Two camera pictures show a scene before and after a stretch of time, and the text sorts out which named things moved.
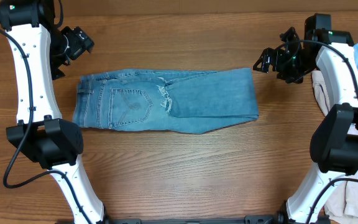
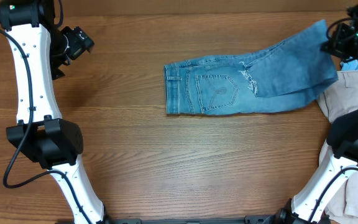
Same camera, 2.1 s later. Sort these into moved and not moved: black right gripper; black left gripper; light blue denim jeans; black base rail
Moved: light blue denim jeans; black right gripper
Not moved: black base rail; black left gripper
